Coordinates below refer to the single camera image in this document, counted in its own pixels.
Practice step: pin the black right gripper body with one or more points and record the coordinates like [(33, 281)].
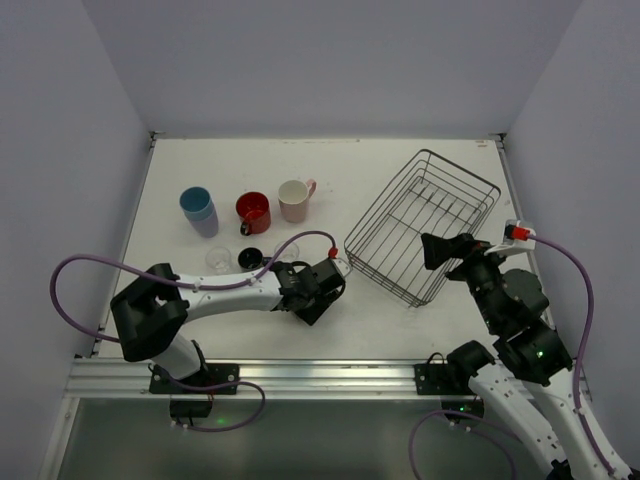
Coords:
[(463, 251)]

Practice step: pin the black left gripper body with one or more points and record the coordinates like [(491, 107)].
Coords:
[(320, 298)]

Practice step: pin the clear glass cup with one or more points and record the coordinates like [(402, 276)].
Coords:
[(287, 252), (218, 259)]

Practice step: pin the dark blue mug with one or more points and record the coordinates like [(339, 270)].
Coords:
[(252, 259)]

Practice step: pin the pink mug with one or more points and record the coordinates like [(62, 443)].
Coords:
[(294, 197)]

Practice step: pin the red mug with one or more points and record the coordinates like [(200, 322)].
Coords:
[(253, 208)]

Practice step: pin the light blue plastic cup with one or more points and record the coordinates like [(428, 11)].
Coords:
[(196, 203)]

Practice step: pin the lilac plastic cup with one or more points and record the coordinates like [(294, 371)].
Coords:
[(205, 222)]

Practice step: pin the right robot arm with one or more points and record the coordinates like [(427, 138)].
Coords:
[(529, 379)]

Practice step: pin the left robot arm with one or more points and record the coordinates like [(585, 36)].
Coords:
[(150, 312)]

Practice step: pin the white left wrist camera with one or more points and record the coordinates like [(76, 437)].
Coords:
[(343, 266)]

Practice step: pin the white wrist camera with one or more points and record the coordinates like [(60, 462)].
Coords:
[(343, 266), (518, 238)]

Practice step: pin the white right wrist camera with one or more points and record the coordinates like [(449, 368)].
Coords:
[(518, 238)]

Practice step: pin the grey wire dish rack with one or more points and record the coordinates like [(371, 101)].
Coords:
[(430, 194)]

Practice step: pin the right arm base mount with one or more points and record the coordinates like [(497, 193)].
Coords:
[(448, 377)]

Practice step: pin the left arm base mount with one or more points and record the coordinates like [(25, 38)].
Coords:
[(191, 410)]

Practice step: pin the aluminium mounting rail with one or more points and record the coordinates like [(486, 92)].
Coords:
[(111, 378)]

